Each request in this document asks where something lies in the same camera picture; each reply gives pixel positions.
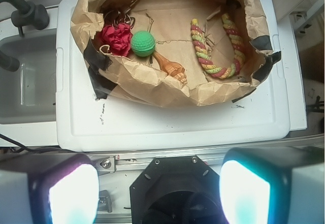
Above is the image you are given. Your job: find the brown spiral seashell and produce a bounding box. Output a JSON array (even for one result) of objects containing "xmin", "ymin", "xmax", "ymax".
[{"xmin": 153, "ymin": 51, "xmax": 187, "ymax": 85}]

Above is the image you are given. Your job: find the brown paper bag tray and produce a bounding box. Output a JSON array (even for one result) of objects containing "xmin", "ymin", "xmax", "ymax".
[{"xmin": 71, "ymin": 0, "xmax": 281, "ymax": 108}]

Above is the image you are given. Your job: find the bunch of metal keys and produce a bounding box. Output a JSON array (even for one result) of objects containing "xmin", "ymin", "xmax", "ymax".
[{"xmin": 103, "ymin": 0, "xmax": 140, "ymax": 29}]

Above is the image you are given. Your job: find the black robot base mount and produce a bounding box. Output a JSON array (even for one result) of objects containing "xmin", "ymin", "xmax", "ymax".
[{"xmin": 129, "ymin": 155, "xmax": 227, "ymax": 223}]

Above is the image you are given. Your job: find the green dimpled ball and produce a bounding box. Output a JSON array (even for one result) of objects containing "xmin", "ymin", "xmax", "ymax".
[{"xmin": 131, "ymin": 31, "xmax": 155, "ymax": 57}]

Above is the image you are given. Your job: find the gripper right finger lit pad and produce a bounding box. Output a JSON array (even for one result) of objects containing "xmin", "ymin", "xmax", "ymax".
[{"xmin": 219, "ymin": 147, "xmax": 324, "ymax": 223}]

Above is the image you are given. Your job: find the white plastic bin lid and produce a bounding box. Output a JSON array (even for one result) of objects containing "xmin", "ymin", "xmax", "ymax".
[{"xmin": 56, "ymin": 0, "xmax": 290, "ymax": 151}]

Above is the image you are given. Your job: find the metal corner bracket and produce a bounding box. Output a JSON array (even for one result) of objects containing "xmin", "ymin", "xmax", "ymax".
[{"xmin": 97, "ymin": 190, "xmax": 112, "ymax": 213}]

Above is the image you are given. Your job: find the multicolored twisted rope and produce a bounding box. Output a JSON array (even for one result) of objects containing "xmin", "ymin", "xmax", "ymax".
[{"xmin": 190, "ymin": 13, "xmax": 246, "ymax": 80}]

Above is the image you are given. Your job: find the red crumpled paper flower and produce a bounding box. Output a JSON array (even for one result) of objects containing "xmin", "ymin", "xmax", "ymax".
[{"xmin": 101, "ymin": 23, "xmax": 133, "ymax": 56}]

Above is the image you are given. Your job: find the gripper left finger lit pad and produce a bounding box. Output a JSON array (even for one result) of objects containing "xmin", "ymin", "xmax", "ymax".
[{"xmin": 1, "ymin": 153, "xmax": 99, "ymax": 223}]

